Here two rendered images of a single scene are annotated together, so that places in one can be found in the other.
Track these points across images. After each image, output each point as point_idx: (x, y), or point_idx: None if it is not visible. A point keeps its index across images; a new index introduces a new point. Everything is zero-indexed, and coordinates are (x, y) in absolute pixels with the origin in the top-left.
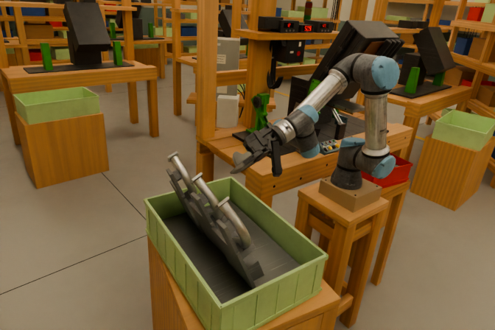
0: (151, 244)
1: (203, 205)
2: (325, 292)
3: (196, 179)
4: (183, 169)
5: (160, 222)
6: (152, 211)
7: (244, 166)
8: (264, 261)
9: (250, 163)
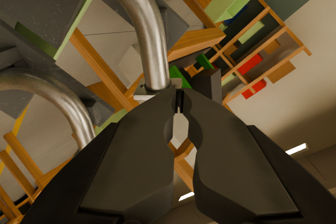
0: None
1: (166, 6)
2: None
3: (170, 83)
4: (88, 128)
5: (72, 30)
6: (58, 57)
7: (215, 121)
8: None
9: (170, 168)
